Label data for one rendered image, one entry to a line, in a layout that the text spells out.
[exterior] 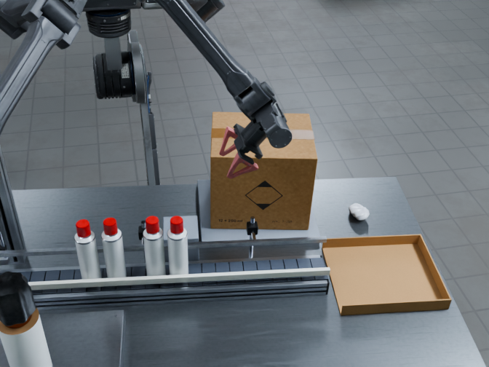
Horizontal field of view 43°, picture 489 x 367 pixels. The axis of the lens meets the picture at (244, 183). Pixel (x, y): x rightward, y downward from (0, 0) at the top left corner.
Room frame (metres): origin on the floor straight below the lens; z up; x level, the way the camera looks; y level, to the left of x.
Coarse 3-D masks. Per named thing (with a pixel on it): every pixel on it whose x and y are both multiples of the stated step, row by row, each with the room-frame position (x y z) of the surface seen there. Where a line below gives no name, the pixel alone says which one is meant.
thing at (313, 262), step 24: (192, 264) 1.22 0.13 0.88; (216, 264) 1.22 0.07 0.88; (240, 264) 1.22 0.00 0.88; (264, 264) 1.23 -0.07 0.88; (288, 264) 1.23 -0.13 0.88; (312, 264) 1.24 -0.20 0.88; (72, 288) 1.11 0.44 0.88; (96, 288) 1.11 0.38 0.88; (120, 288) 1.12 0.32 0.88; (144, 288) 1.12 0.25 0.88
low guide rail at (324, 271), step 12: (144, 276) 1.13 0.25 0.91; (156, 276) 1.13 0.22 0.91; (168, 276) 1.14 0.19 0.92; (180, 276) 1.14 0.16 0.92; (192, 276) 1.14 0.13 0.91; (204, 276) 1.14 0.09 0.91; (216, 276) 1.14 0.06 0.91; (228, 276) 1.15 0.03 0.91; (240, 276) 1.15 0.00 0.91; (252, 276) 1.16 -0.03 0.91; (264, 276) 1.16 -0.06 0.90; (276, 276) 1.16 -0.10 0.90; (288, 276) 1.17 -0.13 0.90; (300, 276) 1.17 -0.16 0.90; (36, 288) 1.09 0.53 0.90; (48, 288) 1.09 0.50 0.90
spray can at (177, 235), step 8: (176, 216) 1.18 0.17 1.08; (176, 224) 1.15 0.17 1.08; (168, 232) 1.17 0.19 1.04; (176, 232) 1.15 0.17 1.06; (184, 232) 1.17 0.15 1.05; (168, 240) 1.16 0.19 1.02; (176, 240) 1.14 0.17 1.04; (184, 240) 1.15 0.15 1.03; (168, 248) 1.16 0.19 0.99; (176, 248) 1.14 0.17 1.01; (184, 248) 1.15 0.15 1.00; (176, 256) 1.14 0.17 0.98; (184, 256) 1.15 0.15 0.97; (176, 264) 1.14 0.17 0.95; (184, 264) 1.15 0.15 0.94; (176, 272) 1.14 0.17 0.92; (184, 272) 1.15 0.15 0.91
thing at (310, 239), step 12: (228, 240) 1.23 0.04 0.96; (240, 240) 1.23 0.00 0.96; (252, 240) 1.24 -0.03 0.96; (264, 240) 1.24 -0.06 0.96; (276, 240) 1.24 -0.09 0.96; (288, 240) 1.24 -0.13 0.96; (300, 240) 1.25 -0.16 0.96; (312, 240) 1.25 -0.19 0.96; (324, 240) 1.25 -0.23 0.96; (0, 252) 1.15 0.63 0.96; (12, 252) 1.15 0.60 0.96; (24, 252) 1.16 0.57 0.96; (36, 252) 1.16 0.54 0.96; (48, 252) 1.16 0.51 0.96; (60, 252) 1.17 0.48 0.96; (72, 252) 1.17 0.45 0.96
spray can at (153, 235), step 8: (152, 216) 1.18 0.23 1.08; (152, 224) 1.15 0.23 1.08; (144, 232) 1.16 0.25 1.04; (152, 232) 1.15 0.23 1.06; (160, 232) 1.16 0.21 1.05; (144, 240) 1.15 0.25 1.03; (152, 240) 1.14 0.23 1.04; (160, 240) 1.15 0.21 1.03; (144, 248) 1.16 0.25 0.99; (152, 248) 1.14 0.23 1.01; (160, 248) 1.15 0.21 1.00; (152, 256) 1.14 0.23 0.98; (160, 256) 1.15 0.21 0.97; (152, 264) 1.14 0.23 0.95; (160, 264) 1.15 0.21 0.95; (152, 272) 1.14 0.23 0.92; (160, 272) 1.15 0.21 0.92
